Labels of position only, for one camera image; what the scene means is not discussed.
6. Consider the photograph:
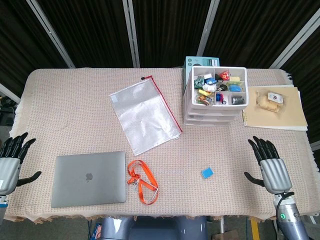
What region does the small blue square pad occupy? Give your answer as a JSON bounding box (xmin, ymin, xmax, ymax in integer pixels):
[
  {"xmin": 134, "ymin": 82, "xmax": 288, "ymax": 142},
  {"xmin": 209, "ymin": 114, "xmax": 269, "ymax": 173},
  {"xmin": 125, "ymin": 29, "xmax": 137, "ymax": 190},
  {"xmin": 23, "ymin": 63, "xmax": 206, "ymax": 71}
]
[{"xmin": 201, "ymin": 167, "xmax": 214, "ymax": 180}]

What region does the clear plastic container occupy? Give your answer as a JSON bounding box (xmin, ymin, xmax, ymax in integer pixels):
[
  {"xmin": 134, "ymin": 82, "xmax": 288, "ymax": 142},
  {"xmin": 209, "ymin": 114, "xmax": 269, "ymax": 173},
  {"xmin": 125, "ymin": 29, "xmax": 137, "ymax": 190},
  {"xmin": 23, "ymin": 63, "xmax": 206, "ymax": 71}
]
[{"xmin": 184, "ymin": 119, "xmax": 232, "ymax": 127}]

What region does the white drawer organizer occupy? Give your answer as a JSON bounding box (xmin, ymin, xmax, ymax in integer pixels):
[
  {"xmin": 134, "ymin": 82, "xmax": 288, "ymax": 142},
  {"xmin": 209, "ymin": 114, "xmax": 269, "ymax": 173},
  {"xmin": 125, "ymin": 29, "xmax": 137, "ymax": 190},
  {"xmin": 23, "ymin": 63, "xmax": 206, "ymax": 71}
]
[{"xmin": 183, "ymin": 65, "xmax": 249, "ymax": 127}]

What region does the blue orange floor packet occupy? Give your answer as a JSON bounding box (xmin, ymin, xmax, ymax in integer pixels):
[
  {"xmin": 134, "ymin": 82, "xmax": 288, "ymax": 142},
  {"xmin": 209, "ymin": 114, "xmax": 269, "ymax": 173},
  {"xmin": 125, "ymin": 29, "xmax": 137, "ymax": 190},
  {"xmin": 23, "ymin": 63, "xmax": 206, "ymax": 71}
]
[{"xmin": 91, "ymin": 222, "xmax": 103, "ymax": 240}]

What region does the beige paper folder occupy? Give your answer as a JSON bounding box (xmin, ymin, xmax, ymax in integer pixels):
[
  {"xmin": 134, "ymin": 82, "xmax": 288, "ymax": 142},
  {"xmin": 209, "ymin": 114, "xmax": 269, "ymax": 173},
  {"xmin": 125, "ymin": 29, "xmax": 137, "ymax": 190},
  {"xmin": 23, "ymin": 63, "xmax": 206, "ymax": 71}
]
[{"xmin": 242, "ymin": 84, "xmax": 309, "ymax": 132}]

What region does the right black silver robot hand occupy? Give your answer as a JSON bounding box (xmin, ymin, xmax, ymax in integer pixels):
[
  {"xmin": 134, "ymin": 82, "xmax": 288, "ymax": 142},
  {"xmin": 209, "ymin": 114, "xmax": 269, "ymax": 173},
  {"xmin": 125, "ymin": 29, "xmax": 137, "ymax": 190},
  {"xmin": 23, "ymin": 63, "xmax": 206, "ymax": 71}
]
[{"xmin": 244, "ymin": 135, "xmax": 293, "ymax": 195}]

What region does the clear mesh red-zipper pouch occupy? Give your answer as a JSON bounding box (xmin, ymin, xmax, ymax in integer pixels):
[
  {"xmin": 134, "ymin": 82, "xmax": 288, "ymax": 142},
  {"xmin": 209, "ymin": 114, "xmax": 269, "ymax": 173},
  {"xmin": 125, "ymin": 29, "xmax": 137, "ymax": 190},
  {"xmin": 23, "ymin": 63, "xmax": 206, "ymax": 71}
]
[{"xmin": 108, "ymin": 75, "xmax": 183, "ymax": 157}]

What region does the silver closed laptop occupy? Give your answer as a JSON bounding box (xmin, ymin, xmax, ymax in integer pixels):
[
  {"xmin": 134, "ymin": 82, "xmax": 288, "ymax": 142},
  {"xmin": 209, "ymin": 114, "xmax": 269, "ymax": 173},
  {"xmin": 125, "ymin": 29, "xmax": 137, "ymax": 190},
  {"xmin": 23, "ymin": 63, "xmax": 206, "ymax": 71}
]
[{"xmin": 50, "ymin": 150, "xmax": 127, "ymax": 209}]

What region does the grey-blue robot torso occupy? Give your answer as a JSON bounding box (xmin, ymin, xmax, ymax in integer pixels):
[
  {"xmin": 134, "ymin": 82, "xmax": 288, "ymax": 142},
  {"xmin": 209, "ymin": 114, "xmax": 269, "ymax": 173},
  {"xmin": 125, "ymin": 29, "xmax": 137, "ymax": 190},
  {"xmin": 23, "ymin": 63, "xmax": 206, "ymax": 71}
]
[{"xmin": 96, "ymin": 216, "xmax": 208, "ymax": 240}]

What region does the beige woven tablecloth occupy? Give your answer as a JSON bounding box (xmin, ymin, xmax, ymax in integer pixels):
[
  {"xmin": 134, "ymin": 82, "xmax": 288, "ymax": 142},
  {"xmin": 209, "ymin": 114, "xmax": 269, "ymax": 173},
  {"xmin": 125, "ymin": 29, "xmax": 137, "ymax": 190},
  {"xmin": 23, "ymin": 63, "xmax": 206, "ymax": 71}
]
[{"xmin": 4, "ymin": 66, "xmax": 320, "ymax": 225}]

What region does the grey partition post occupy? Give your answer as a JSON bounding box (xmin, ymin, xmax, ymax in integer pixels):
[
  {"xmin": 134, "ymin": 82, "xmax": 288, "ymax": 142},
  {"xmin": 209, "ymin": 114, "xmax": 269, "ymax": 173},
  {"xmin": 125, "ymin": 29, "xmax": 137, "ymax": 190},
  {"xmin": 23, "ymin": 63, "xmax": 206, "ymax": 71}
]
[
  {"xmin": 196, "ymin": 0, "xmax": 221, "ymax": 58},
  {"xmin": 26, "ymin": 0, "xmax": 76, "ymax": 69},
  {"xmin": 122, "ymin": 0, "xmax": 141, "ymax": 68},
  {"xmin": 0, "ymin": 83, "xmax": 21, "ymax": 104},
  {"xmin": 269, "ymin": 9, "xmax": 320, "ymax": 70}
]

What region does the teal cardboard box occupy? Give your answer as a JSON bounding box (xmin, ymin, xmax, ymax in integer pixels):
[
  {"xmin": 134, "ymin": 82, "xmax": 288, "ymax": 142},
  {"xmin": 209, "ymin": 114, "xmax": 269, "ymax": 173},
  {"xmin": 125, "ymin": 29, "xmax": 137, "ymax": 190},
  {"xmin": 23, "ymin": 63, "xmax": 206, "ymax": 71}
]
[{"xmin": 183, "ymin": 55, "xmax": 221, "ymax": 95}]

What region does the orange lanyard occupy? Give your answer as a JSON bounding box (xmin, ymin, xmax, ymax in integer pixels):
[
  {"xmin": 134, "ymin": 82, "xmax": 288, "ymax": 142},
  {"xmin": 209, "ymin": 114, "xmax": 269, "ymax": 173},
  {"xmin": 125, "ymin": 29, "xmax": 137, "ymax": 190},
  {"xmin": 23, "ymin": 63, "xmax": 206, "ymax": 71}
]
[{"xmin": 127, "ymin": 159, "xmax": 160, "ymax": 206}]

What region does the clear bag of snacks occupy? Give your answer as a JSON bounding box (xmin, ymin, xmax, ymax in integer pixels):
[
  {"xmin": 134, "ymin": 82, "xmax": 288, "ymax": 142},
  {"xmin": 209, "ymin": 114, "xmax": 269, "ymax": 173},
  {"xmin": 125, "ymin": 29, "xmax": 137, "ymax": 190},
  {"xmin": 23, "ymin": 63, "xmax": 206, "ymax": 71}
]
[{"xmin": 254, "ymin": 89, "xmax": 287, "ymax": 114}]

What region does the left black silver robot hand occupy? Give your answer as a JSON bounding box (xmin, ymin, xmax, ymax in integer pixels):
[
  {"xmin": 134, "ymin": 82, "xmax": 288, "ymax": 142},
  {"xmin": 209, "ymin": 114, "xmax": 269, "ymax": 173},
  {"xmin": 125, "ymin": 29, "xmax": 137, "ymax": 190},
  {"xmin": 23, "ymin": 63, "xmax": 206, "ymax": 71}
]
[{"xmin": 0, "ymin": 132, "xmax": 42, "ymax": 196}]

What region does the brown cardboard box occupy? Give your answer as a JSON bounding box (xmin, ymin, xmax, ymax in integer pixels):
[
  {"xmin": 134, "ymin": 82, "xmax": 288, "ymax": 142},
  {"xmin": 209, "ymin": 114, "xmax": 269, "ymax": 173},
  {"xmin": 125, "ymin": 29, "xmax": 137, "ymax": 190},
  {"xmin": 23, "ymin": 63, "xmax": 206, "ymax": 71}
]
[{"xmin": 211, "ymin": 229, "xmax": 240, "ymax": 240}]

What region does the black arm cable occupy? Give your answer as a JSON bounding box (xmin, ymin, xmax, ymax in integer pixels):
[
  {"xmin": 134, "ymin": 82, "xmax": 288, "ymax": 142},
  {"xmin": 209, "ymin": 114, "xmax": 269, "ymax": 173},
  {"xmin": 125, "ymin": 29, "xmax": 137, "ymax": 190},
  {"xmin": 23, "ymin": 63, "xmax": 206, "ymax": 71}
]
[{"xmin": 275, "ymin": 191, "xmax": 295, "ymax": 217}]

